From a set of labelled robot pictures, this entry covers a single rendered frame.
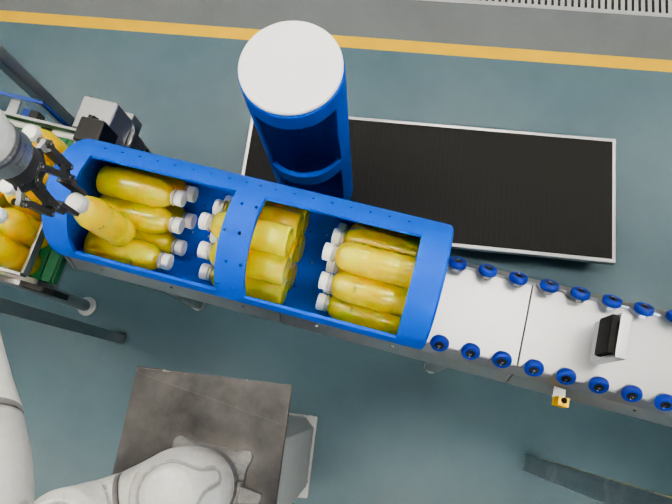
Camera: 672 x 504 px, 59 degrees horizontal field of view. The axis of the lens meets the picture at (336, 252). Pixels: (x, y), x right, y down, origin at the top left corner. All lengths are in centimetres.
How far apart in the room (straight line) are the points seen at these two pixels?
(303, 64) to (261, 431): 92
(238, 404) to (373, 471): 109
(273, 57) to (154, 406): 92
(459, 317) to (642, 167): 153
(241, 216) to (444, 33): 189
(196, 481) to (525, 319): 85
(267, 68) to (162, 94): 134
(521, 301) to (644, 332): 30
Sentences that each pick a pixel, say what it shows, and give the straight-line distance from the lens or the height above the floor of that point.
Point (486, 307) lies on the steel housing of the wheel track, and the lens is 152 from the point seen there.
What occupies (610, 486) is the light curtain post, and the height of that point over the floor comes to 82.
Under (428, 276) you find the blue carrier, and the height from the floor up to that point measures 123.
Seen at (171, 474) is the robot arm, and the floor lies 129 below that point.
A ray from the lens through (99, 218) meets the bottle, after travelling 134.
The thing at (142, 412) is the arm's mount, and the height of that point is 102.
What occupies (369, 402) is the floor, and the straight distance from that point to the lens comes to 239.
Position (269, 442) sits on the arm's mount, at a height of 102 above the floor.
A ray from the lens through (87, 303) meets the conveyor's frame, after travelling 263.
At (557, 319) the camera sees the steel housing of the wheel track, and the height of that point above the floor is 93.
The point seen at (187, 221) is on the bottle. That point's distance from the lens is 151.
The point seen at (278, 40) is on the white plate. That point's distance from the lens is 166.
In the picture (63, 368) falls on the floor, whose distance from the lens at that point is 269.
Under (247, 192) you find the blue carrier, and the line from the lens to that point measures 128.
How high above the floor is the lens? 239
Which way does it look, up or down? 75 degrees down
